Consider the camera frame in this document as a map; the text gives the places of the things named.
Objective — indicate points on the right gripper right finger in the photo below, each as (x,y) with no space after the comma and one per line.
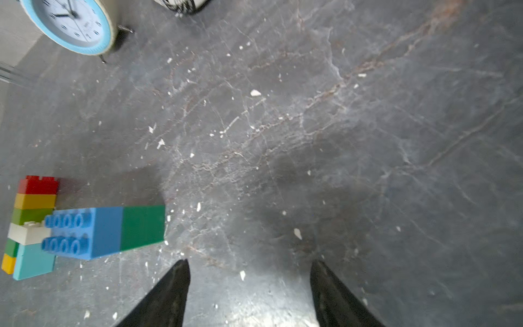
(334,304)

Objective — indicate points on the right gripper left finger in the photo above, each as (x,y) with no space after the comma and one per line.
(165,304)

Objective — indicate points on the dark green lego brick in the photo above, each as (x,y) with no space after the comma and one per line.
(142,226)

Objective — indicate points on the blue long lego brick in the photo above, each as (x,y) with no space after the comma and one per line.
(84,233)

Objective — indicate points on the turquoise lego brick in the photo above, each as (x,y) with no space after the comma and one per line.
(32,261)

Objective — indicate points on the cream long lego brick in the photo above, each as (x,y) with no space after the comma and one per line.
(29,233)

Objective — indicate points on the yellow lego brick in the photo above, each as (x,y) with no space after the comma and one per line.
(34,201)
(8,264)

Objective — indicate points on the lime green lego brick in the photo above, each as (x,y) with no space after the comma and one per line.
(21,216)

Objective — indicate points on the red lego brick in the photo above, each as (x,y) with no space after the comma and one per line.
(36,185)

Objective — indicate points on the blue alarm clock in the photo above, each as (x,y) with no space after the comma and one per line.
(86,27)

